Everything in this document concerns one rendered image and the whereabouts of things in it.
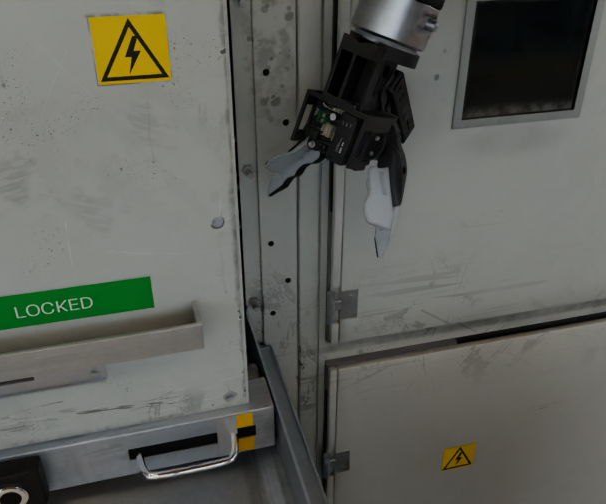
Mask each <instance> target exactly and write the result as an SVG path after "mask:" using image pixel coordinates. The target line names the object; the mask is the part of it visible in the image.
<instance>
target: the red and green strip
mask: <svg viewBox="0 0 606 504"><path fill-rule="evenodd" d="M148 308H155V307H154V300H153V293H152V286H151V279H150V276H148V277H141V278H133V279H126V280H119V281H112V282H104V283H97V284H90V285H83V286H75V287H68V288H61V289H54V290H46V291H39V292H32V293H24V294H17V295H10V296H3V297H0V330H7V329H13V328H20V327H27V326H33V325H40V324H47V323H54V322H60V321H67V320H74V319H81V318H87V317H94V316H101V315H108V314H114V313H121V312H128V311H134V310H141V309H148Z"/></svg>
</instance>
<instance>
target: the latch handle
mask: <svg viewBox="0 0 606 504"><path fill-rule="evenodd" d="M231 444H232V448H231V454H230V456H228V457H225V458H221V459H217V460H213V461H208V462H204V463H199V464H194V465H189V466H185V467H179V468H174V469H169V470H163V471H158V472H150V471H149V470H148V468H147V466H146V463H145V460H144V456H143V451H142V450H137V451H136V452H135V454H136V460H137V464H138V468H139V471H140V473H141V474H142V476H143V477H145V478H146V479H147V480H159V479H165V478H170V477H176V476H181V475H186V474H190V473H195V472H200V471H205V470H209V469H213V468H218V467H222V466H226V465H229V464H231V463H234V461H235V460H236V459H237V457H238V453H239V437H238V434H237V433H233V434H232V435H231Z"/></svg>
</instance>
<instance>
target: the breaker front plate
mask: <svg viewBox="0 0 606 504"><path fill-rule="evenodd" d="M147 14H165V21H166V31H167V41H168V50H169V60H170V70H171V79H172V80H165V81H151V82H137V83H123V84H109V85H99V79H98V73H97V67H96V60H95V54H94V48H93V42H92V35H91V29H90V23H89V17H106V16H126V15H147ZM148 276H150V279H151V286H152V293H153V300H154V307H155V308H148V309H141V310H134V311H128V312H121V313H114V314H108V315H101V316H94V317H87V318H81V319H74V320H67V321H60V322H54V323H47V324H40V325H33V326H27V327H20V328H13V329H7V330H0V353H6V352H12V351H19V350H25V349H32V348H38V347H44V346H51V345H57V344H64V343H70V342H76V341H83V340H89V339H96V338H102V337H109V336H115V335H121V334H128V333H134V332H141V331H147V330H153V329H160V328H166V327H173V326H179V325H185V324H192V323H194V318H193V308H192V302H193V301H197V303H198V308H199V312H200V317H201V321H202V327H203V337H204V347H205V348H204V349H199V350H193V351H187V352H181V353H175V354H169V355H163V356H157V357H151V358H145V359H139V360H133V361H127V362H120V363H114V364H108V365H102V366H96V367H90V368H84V369H78V370H72V371H66V372H60V373H54V374H48V375H42V376H36V377H32V378H26V379H20V380H14V381H8V382H2V383H0V450H1V449H6V448H12V447H17V446H22V445H28V444H33V443H38V442H44V441H49V440H54V439H60V438H65V437H70V436H76V435H81V434H86V433H92V432H97V431H102V430H108V429H113V428H118V427H124V426H129V425H134V424H140V423H145V422H150V421H156V420H161V419H166V418H172V417H177V416H182V415H188V414H193V413H198V412H204V411H209V410H214V409H220V408H225V407H230V406H236V405H241V404H246V403H247V400H246V383H245V367H244V350H243V333H242V316H241V299H240V282H239V265H238V248H237V232H236V215H235V198H234V181H233V164H232V147H231V130H230V114H229V97H228V80H227V63H226V46H225V29H224V12H223V0H0V297H3V296H10V295H17V294H24V293H32V292H39V291H46V290H54V289H61V288H68V287H75V286H83V285H90V284H97V283H104V282H112V281H119V280H126V279H133V278H141V277H148Z"/></svg>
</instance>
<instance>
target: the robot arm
mask: <svg viewBox="0 0 606 504"><path fill-rule="evenodd" d="M444 2H445V0H359V2H358V4H357V7H356V10H355V13H354V15H353V18H352V21H351V24H352V26H353V27H356V28H355V31H353V30H351V31H350V34H347V33H344V35H343V38H342V40H341V43H340V46H339V49H338V52H337V55H336V57H335V60H334V63H333V66H332V69H331V71H330V74H329V77H328V80H327V83H326V85H325V88H324V91H321V90H314V89H307V92H306V95H305V98H304V101H303V104H302V107H301V110H300V113H299V115H298V118H297V121H296V124H295V127H294V130H293V133H292V136H291V138H290V140H292V141H298V143H297V144H296V145H294V146H293V147H292V148H291V149H290V150H289V151H288V152H287V153H284V154H281V155H278V156H275V157H274V158H272V159H271V160H269V161H268V162H267V164H266V169H268V170H271V171H273V172H274V174H273V176H272V179H271V182H270V185H269V188H268V192H267V194H268V196H269V197H270V196H273V195H275V194H276V193H278V192H280V191H282V190H284V189H285V188H287V187H288V186H289V185H290V183H291V182H292V180H293V179H294V178H295V177H298V176H300V175H302V174H303V172H304V170H305V169H306V167H308V166H309V165H311V164H317V163H319V162H321V161H322V160H324V159H325V158H326V159H327V160H329V161H331V162H333V163H335V164H337V165H339V166H343V165H347V166H346V168H347V169H352V170H354V171H362V170H364V169H365V167H366V166H367V165H369V163H370V161H372V160H378V162H377V167H376V166H371V167H370V168H369V171H368V179H367V181H366V185H367V191H368V194H369V195H368V197H367V199H366V200H365V202H364V216H365V219H366V221H367V223H368V224H370V225H372V226H375V227H376V230H375V237H374V241H375V248H376V254H377V258H379V257H383V256H384V254H385V252H386V250H387V248H388V246H389V244H390V242H391V239H392V236H393V233H394V230H395V226H396V223H397V219H398V214H399V209H400V205H401V204H402V199H403V193H404V188H405V182H406V177H407V162H406V157H405V153H404V151H403V148H402V145H401V143H402V144H404V142H405V141H406V139H407V138H408V136H409V135H410V133H411V131H412V130H413V128H414V127H415V125H414V120H413V115H412V110H411V106H410V101H409V96H408V91H407V86H406V81H405V76H404V73H403V72H402V71H399V70H397V69H396V68H397V66H398V65H401V66H404V67H407V68H411V69H415V68H416V66H417V63H418V61H419V58H420V56H419V55H417V54H416V53H417V51H419V52H422V51H424V50H425V47H426V45H427V42H428V40H429V38H430V35H431V33H432V32H436V31H437V29H438V27H439V23H438V22H437V21H436V20H437V18H438V15H439V13H440V11H439V10H442V7H443V5H444ZM307 104H309V105H313V106H312V109H311V112H310V115H309V117H308V120H307V123H306V125H305V126H304V128H303V129H299V126H300V123H301V121H302V118H303V115H304V112H305V109H306V106H307ZM316 107H317V108H319V111H318V113H317V115H315V116H314V113H315V110H316Z"/></svg>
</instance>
